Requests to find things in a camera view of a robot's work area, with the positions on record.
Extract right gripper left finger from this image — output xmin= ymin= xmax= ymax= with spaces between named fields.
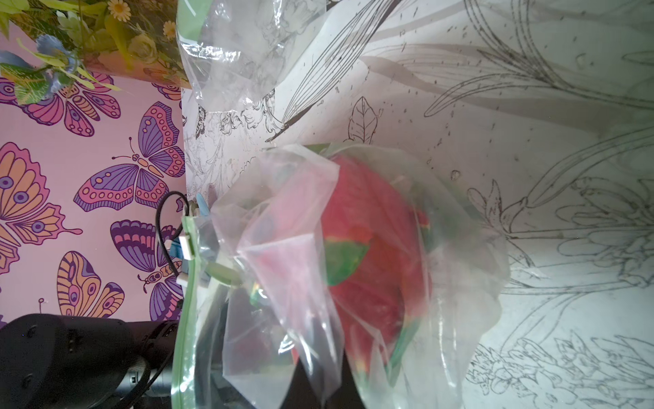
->
xmin=280 ymin=361 xmax=325 ymax=409

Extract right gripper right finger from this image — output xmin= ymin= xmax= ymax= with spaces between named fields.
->
xmin=339 ymin=354 xmax=365 ymax=409

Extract clear zip-top bag green seal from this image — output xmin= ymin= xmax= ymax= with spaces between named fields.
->
xmin=176 ymin=0 xmax=327 ymax=112

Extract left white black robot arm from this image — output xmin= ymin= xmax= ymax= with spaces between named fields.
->
xmin=1 ymin=314 xmax=178 ymax=408

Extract potted plant yellow green leaves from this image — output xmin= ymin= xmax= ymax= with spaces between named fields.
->
xmin=1 ymin=1 xmax=190 ymax=105

